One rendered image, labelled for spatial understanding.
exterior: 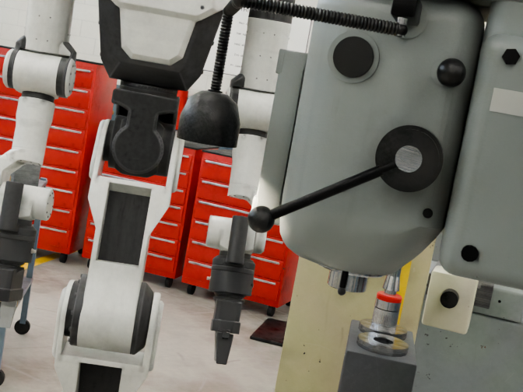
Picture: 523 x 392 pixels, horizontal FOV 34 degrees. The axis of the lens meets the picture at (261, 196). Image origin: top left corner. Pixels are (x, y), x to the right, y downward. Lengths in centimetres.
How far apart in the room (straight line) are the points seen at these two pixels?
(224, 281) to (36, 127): 48
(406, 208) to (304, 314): 195
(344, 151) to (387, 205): 8
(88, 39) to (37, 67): 930
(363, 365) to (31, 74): 85
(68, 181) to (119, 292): 458
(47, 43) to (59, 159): 449
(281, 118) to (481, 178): 26
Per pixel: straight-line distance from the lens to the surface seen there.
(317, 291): 285
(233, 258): 170
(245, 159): 176
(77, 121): 620
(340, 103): 95
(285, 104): 104
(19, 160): 180
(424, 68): 94
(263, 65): 176
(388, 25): 86
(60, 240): 632
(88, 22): 1107
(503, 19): 93
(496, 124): 92
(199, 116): 99
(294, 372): 293
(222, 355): 171
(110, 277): 169
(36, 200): 176
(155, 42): 170
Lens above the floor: 150
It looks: 7 degrees down
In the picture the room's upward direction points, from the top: 10 degrees clockwise
